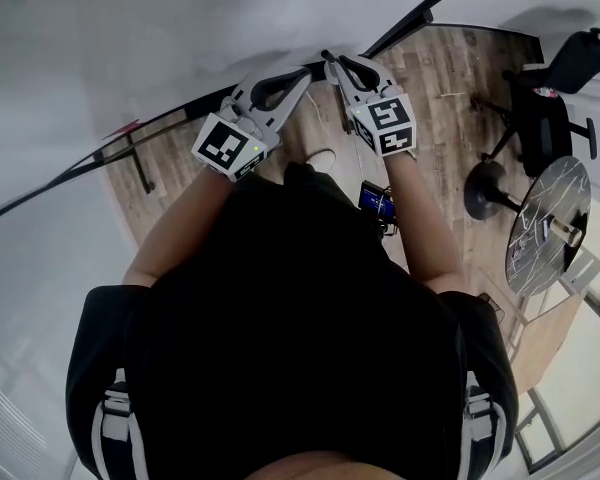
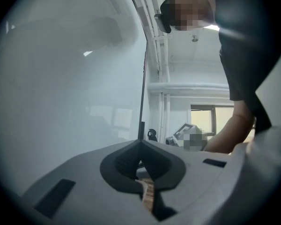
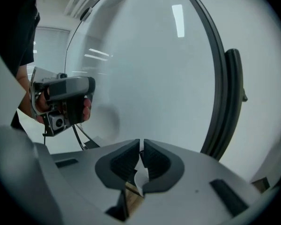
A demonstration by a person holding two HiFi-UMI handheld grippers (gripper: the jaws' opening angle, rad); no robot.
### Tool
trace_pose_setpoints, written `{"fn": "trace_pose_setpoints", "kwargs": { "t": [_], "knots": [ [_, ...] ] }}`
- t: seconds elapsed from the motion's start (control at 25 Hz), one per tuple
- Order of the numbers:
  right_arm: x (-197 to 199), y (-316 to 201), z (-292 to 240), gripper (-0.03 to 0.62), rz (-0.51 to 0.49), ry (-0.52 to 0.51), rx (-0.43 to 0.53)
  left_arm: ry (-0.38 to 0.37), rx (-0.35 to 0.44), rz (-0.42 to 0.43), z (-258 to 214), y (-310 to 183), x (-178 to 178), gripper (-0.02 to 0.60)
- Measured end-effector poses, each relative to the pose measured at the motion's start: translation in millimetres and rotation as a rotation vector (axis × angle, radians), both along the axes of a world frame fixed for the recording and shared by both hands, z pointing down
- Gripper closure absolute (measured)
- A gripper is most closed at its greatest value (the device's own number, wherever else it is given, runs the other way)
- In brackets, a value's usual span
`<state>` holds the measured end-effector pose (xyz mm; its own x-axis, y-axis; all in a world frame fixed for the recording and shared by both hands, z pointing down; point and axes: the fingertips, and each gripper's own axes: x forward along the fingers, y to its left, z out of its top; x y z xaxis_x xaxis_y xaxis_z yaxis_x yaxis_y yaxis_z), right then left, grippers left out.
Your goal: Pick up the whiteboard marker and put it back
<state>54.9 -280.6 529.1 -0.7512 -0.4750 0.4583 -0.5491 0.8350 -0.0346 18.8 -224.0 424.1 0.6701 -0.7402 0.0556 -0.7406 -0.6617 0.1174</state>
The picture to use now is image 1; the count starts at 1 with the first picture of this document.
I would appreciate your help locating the blue pen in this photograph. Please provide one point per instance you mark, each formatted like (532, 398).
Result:
(544, 230)

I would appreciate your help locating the small dark brown object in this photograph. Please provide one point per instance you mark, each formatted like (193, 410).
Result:
(328, 57)

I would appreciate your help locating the person's right forearm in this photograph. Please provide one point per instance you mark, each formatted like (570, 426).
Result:
(420, 218)

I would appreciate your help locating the black office chair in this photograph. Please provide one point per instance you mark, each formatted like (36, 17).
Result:
(545, 118)

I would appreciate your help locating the person's dark trousers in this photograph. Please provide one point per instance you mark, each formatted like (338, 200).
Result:
(307, 180)

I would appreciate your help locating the black device with blue screen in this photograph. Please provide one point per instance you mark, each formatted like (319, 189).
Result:
(377, 200)

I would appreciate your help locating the white plastic cup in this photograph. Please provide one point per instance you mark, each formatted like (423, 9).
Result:
(331, 74)

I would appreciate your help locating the dark window frame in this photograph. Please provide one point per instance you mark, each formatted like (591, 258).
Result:
(545, 428)

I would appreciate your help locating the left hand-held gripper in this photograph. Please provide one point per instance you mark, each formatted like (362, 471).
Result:
(225, 143)

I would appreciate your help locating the wooden table with white frame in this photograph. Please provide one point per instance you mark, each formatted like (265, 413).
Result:
(545, 333)

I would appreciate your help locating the round black marble table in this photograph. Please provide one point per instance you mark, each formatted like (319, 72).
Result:
(530, 263)

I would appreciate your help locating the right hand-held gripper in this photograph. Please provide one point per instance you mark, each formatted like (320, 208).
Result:
(387, 120)

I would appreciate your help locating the white shoe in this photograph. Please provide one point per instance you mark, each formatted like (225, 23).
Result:
(322, 159)

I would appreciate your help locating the beige cylindrical object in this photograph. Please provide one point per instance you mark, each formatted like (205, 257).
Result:
(570, 230)

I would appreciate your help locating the person's left forearm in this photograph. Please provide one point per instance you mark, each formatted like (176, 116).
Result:
(175, 228)

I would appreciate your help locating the person's black shirt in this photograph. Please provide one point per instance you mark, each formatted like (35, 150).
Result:
(290, 328)

